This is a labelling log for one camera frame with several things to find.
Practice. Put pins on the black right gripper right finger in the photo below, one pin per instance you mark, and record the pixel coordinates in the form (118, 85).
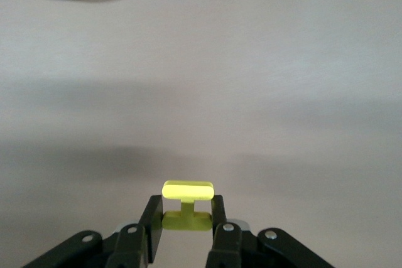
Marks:
(220, 236)

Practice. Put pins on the brown table cover sheet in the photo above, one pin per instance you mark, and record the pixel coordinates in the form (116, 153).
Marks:
(251, 61)

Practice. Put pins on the yellow uppercase letter H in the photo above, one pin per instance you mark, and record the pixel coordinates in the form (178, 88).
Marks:
(188, 191)

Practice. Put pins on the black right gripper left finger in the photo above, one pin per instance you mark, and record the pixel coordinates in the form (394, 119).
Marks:
(154, 227)

